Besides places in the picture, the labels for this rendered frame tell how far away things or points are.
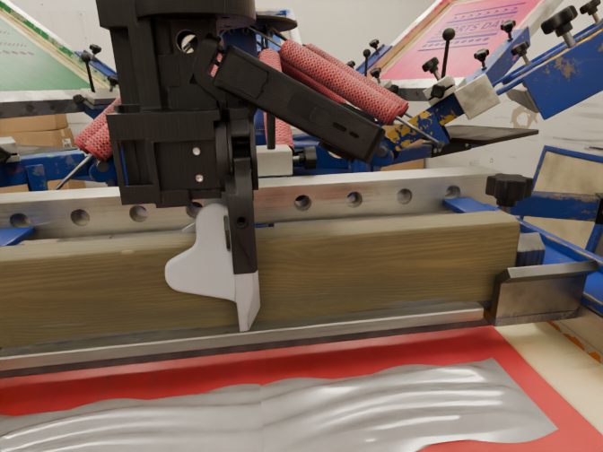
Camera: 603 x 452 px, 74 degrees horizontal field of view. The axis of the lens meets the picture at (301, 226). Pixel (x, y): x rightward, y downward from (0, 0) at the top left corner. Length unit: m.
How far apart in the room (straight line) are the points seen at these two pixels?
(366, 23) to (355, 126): 4.37
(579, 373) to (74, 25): 4.62
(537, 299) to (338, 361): 0.16
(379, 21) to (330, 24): 0.50
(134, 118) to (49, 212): 0.33
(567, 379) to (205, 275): 0.26
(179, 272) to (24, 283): 0.11
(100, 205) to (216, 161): 0.31
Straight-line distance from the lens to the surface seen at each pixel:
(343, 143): 0.26
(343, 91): 0.92
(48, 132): 4.31
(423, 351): 0.35
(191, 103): 0.26
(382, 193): 0.54
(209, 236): 0.26
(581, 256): 0.44
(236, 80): 0.25
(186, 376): 0.33
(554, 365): 0.37
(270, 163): 0.56
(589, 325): 0.39
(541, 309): 0.37
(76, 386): 0.36
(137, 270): 0.29
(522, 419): 0.31
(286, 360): 0.33
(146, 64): 0.26
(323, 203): 0.52
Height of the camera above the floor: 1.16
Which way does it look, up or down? 19 degrees down
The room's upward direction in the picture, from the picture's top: 2 degrees counter-clockwise
